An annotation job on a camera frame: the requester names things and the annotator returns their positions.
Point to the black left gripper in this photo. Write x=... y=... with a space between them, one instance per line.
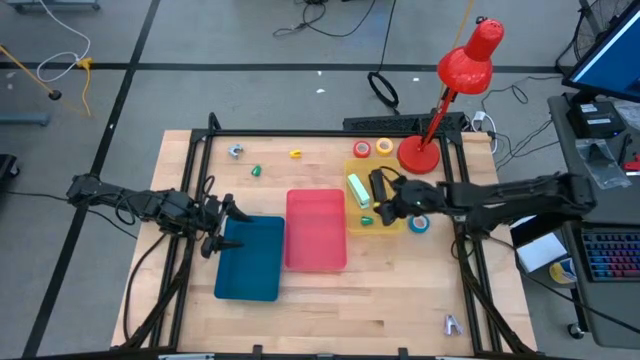
x=207 y=220

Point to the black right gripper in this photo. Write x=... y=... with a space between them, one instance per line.
x=417 y=197

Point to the black stapler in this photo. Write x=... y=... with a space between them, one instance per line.
x=376 y=182

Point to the green mini stapler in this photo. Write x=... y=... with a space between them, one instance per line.
x=256 y=171
x=367 y=220

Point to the mint green stapler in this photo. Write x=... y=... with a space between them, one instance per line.
x=359 y=191

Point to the blue tape roll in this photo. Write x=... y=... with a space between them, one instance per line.
x=419 y=223

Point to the yellow tape roll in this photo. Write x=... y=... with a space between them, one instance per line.
x=384 y=146

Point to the red tape roll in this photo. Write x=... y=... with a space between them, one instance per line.
x=362 y=149

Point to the silver metal clip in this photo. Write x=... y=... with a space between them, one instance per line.
x=235 y=151

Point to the yellow mini stapler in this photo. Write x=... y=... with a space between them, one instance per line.
x=295 y=154

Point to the silver staple remover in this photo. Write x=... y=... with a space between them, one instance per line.
x=453 y=326

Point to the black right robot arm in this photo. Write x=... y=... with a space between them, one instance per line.
x=500 y=200

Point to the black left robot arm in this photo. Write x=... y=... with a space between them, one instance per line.
x=165 y=207

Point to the blue plastic bin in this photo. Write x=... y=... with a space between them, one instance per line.
x=250 y=260

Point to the yellow translucent plastic bin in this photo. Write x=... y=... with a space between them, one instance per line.
x=360 y=165

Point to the red desk lamp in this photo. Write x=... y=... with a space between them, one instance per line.
x=419 y=156

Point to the black perforated power strip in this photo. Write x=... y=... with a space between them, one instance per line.
x=390 y=122

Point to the pink translucent plastic bin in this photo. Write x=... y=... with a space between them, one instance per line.
x=316 y=230

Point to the white power adapter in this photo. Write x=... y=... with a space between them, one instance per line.
x=481 y=119

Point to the white cardboard box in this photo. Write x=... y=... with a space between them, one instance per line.
x=541 y=251

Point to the yellow and blue roll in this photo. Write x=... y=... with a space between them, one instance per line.
x=564 y=271

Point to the clear plastic bag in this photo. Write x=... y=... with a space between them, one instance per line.
x=600 y=165

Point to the black mini computer box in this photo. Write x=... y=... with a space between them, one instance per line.
x=595 y=119

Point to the black caster foot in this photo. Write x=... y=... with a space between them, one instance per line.
x=7 y=165

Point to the grey floor bar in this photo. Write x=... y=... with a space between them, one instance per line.
x=25 y=119

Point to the backlit rainbow keyboard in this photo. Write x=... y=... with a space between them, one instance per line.
x=612 y=255

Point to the grey side desk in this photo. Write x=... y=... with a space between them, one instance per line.
x=620 y=205

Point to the red tool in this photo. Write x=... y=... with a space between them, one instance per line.
x=634 y=164

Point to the black computer monitor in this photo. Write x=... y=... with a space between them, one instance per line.
x=610 y=60

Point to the black floor fan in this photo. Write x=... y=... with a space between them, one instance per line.
x=590 y=30

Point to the grey cart base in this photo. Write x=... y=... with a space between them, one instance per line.
x=50 y=5

